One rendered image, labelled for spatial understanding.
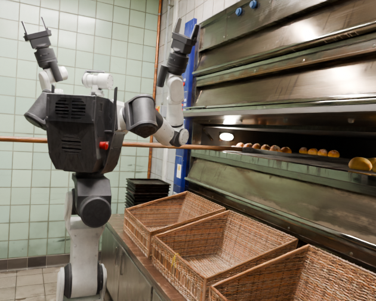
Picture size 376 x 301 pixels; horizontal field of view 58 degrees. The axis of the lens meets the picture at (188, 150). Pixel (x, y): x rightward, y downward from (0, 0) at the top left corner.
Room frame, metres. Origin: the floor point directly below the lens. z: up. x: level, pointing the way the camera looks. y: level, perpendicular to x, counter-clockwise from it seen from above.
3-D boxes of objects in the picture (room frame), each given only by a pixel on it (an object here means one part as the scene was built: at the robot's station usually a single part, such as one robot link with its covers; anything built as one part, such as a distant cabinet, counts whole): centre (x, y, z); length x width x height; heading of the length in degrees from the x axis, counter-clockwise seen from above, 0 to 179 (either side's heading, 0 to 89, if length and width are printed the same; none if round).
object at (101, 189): (1.37, 0.38, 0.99); 0.28 x 0.13 x 0.18; 25
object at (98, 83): (1.45, 0.40, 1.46); 0.10 x 0.07 x 0.09; 80
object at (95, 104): (1.39, 0.41, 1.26); 0.34 x 0.30 x 0.36; 80
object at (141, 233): (2.17, 0.08, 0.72); 0.56 x 0.49 x 0.28; 25
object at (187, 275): (1.63, -0.19, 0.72); 0.56 x 0.49 x 0.28; 27
